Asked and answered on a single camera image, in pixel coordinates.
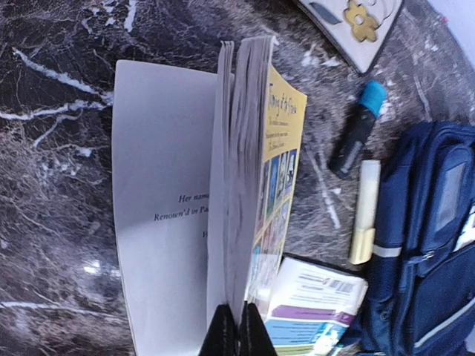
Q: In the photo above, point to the blue cap black marker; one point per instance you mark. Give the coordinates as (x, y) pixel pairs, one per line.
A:
(357, 130)

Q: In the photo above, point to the navy blue student backpack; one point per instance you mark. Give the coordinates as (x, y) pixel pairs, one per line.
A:
(420, 299)

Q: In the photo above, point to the dog reader book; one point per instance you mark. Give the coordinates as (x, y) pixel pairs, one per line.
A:
(311, 307)

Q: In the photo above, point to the square floral plate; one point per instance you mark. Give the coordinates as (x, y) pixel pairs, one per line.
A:
(356, 28)

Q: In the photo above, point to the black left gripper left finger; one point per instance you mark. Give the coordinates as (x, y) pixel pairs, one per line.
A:
(220, 339)

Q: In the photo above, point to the yellow highlighter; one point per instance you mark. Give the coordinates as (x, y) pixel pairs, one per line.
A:
(364, 223)

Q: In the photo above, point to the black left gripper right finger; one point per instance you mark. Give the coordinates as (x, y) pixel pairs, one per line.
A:
(254, 339)

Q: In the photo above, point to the yellow paperback book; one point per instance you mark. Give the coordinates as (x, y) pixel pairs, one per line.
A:
(203, 173)

